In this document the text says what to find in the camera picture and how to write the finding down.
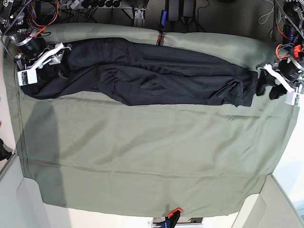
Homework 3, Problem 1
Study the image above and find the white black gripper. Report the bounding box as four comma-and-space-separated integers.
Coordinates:
256, 59, 304, 100
14, 38, 71, 82

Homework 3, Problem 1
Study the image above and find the dark long-sleeve T-shirt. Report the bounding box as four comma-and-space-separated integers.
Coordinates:
21, 38, 258, 107

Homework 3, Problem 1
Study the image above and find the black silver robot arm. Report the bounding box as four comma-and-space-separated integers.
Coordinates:
256, 0, 304, 106

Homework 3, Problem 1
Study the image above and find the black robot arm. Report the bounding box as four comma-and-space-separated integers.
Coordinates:
0, 0, 72, 86

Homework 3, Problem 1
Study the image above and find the white power strip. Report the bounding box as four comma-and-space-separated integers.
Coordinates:
59, 0, 82, 10

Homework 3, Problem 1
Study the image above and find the green table cloth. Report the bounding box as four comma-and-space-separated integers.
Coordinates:
3, 23, 303, 218

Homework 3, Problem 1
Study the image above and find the black object left edge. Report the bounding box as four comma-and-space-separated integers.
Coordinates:
0, 139, 12, 161

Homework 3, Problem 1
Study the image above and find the orange black clamp top middle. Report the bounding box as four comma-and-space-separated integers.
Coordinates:
156, 31, 166, 46

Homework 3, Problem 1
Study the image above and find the orange black clamp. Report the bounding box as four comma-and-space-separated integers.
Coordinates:
156, 31, 166, 46
168, 208, 182, 228

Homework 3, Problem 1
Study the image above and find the black power adapter right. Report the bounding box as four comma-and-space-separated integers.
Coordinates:
181, 0, 196, 18

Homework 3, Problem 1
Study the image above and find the black power adapter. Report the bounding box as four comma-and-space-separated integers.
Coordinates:
167, 0, 180, 21
181, 0, 196, 18

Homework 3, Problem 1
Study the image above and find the black power adapter left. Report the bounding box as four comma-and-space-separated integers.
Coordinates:
167, 0, 180, 21

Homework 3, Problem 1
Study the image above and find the orange black clamp bottom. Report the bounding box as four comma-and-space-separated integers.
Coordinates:
168, 208, 182, 228

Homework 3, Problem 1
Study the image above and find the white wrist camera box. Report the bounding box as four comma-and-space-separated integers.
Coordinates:
285, 92, 302, 107
17, 69, 38, 86

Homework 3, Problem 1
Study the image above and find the grey metal table bracket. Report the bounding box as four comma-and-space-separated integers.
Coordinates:
133, 8, 145, 28

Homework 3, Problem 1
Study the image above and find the blue clamp handle top middle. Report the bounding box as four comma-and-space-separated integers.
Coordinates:
160, 10, 167, 26

